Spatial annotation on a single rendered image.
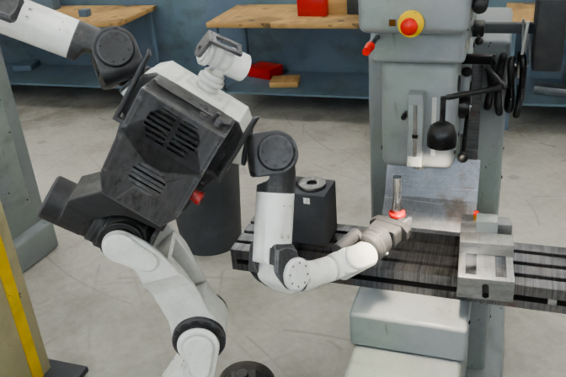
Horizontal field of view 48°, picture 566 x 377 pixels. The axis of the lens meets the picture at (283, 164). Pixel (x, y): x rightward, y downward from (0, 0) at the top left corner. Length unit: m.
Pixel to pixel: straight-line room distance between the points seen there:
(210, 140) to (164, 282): 0.48
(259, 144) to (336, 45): 4.95
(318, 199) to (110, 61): 0.87
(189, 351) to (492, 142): 1.22
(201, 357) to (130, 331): 1.75
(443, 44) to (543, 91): 4.04
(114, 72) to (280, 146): 0.39
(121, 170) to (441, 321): 1.02
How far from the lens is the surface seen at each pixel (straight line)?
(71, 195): 1.60
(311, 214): 2.06
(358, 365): 1.97
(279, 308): 3.45
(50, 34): 1.50
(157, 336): 3.42
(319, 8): 5.68
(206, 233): 3.84
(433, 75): 1.73
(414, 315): 1.96
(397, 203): 1.84
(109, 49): 1.44
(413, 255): 2.07
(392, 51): 1.69
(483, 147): 2.30
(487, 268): 1.91
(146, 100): 1.33
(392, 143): 1.82
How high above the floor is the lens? 2.13
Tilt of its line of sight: 25 degrees down
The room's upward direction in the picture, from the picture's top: 5 degrees counter-clockwise
